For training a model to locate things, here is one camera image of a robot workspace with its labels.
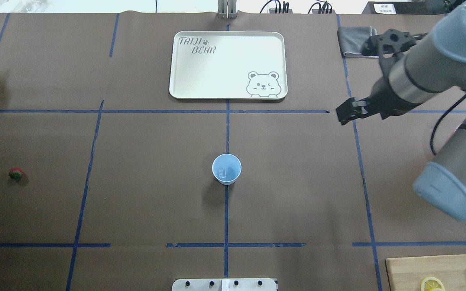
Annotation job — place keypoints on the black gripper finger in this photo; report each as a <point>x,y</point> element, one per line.
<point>350,107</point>
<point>347,117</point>

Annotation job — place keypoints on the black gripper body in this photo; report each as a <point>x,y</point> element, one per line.
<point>383,98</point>

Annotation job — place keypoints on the clear ice cube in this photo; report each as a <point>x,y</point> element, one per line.
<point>222,174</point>

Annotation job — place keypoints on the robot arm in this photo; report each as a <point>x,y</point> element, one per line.
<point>414,70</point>

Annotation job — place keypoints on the light blue plastic cup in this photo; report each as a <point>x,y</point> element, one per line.
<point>226,168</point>

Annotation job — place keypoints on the grey folded cloth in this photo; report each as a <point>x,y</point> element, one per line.
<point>352,38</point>

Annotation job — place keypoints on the white bear tray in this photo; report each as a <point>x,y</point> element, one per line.
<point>228,65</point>

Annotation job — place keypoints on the wooden cutting board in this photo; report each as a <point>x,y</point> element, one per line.
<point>408,273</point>

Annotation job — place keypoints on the lemon slices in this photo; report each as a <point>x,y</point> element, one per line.
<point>431,284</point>

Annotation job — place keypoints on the red strawberry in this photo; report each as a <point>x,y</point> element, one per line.
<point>16,174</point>

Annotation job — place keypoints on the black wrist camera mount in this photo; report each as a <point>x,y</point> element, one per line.
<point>390,47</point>

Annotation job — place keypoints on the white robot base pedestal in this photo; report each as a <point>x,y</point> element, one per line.
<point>225,284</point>

